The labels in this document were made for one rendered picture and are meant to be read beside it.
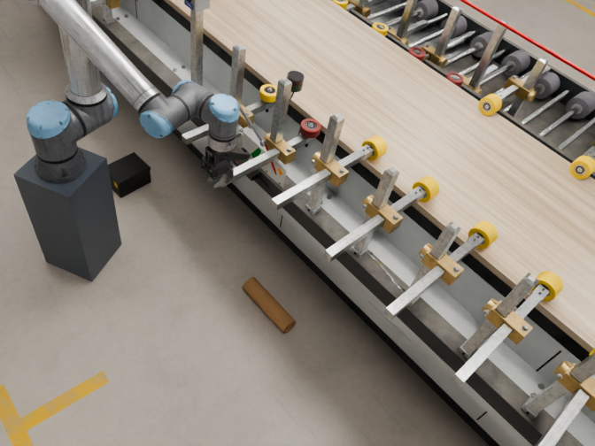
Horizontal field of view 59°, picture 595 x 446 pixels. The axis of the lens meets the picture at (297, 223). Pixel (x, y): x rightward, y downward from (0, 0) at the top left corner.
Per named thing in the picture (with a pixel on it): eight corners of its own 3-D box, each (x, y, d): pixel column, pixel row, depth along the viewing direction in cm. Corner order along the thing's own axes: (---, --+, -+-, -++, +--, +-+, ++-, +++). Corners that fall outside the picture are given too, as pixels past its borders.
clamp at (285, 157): (284, 165, 198) (286, 155, 194) (261, 144, 204) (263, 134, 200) (296, 159, 201) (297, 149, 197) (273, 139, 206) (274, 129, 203)
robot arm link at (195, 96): (165, 88, 159) (196, 106, 156) (190, 72, 166) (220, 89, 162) (166, 111, 166) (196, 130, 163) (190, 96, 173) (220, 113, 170)
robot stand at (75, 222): (91, 281, 246) (68, 197, 201) (45, 262, 249) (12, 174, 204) (121, 244, 262) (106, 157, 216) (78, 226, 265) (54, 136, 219)
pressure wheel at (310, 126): (305, 155, 207) (311, 134, 198) (292, 143, 210) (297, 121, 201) (320, 148, 211) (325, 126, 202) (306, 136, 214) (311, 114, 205)
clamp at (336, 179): (335, 188, 181) (338, 178, 177) (308, 165, 186) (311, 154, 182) (347, 180, 184) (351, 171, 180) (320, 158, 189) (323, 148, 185)
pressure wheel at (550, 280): (525, 280, 167) (537, 302, 167) (547, 277, 160) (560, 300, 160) (535, 272, 170) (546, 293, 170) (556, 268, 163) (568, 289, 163)
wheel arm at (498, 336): (459, 388, 140) (466, 382, 137) (450, 377, 141) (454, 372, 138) (550, 290, 165) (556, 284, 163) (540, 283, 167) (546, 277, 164)
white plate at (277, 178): (282, 188, 207) (285, 171, 199) (241, 149, 217) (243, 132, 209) (282, 188, 207) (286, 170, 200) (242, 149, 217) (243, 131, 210)
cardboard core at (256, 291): (284, 327, 238) (243, 282, 250) (282, 335, 244) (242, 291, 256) (297, 318, 242) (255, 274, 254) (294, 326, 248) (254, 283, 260)
